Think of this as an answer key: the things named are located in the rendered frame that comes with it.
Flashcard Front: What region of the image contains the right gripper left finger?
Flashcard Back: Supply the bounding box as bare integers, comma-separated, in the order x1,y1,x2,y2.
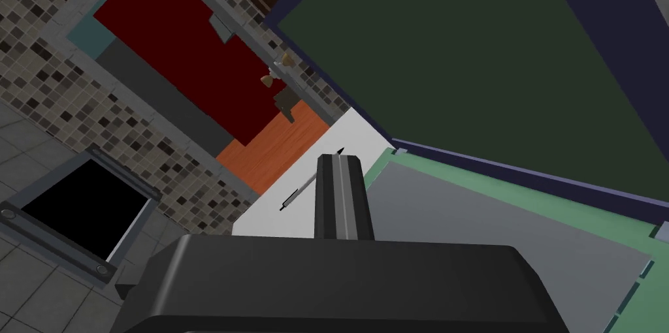
313,153,344,240

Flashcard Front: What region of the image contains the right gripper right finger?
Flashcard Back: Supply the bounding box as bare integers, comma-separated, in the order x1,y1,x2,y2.
339,155,376,242

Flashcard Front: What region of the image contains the silver and black pen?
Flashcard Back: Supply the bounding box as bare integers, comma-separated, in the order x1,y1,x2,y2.
278,147,347,213

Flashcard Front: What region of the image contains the white desk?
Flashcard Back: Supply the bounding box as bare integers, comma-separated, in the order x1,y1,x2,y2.
231,107,397,238

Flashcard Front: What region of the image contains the open dark green laptop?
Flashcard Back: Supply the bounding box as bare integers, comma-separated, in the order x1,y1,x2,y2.
263,0,669,333

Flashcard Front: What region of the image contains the red door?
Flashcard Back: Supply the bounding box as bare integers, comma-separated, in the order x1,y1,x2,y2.
93,0,310,147

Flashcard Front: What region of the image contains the black panel with grey frame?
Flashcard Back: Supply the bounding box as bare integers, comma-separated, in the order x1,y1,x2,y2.
0,147,164,288

